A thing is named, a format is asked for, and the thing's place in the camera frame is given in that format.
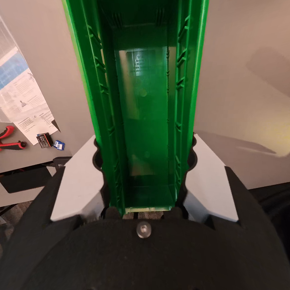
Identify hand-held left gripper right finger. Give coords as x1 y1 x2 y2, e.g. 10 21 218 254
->
181 134 239 222

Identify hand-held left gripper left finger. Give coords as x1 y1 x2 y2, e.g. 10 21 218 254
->
50 135 107 222

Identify green plastic bin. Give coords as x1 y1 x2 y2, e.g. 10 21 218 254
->
62 0 209 214

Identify small black battery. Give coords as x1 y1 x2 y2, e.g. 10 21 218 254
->
36 132 54 149

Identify black under-desk tray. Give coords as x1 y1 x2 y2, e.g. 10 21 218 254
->
0 166 53 194

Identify printed paper leaflet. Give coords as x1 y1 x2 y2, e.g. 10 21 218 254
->
0 49 61 145

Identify red-handled pliers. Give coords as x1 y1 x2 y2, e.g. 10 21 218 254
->
0 126 27 151

